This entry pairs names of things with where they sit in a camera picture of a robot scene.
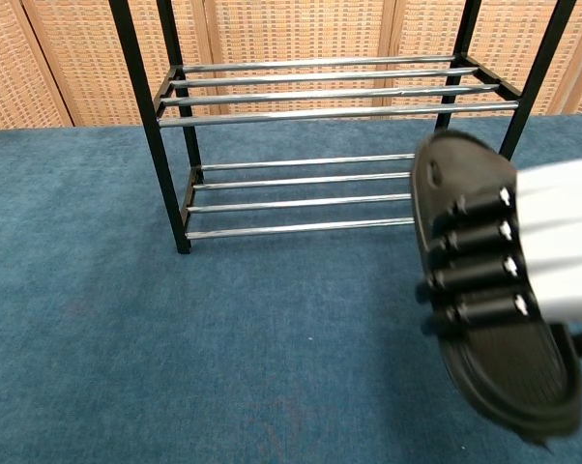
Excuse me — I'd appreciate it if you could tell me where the blue carpet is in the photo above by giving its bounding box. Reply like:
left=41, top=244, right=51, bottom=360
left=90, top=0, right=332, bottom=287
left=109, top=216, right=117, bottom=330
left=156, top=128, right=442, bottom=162
left=0, top=112, right=582, bottom=464

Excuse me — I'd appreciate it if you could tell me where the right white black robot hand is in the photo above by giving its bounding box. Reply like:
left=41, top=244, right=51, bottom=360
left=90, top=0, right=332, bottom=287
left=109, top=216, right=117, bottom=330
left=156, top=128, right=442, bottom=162
left=415, top=156, right=582, bottom=360

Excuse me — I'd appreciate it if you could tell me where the black rubber slide sandal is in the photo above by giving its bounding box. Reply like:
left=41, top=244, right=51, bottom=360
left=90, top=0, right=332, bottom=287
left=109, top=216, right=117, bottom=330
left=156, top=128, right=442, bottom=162
left=410, top=129, right=582, bottom=447

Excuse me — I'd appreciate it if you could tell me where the woven rattan folding screen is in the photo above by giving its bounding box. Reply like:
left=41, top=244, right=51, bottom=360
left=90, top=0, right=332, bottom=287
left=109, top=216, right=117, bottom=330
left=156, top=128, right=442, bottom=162
left=0, top=0, right=582, bottom=133

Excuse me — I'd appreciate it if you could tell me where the black metal shoe rack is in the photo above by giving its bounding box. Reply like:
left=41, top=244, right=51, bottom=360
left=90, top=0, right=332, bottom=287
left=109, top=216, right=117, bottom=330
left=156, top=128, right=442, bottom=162
left=107, top=0, right=578, bottom=255

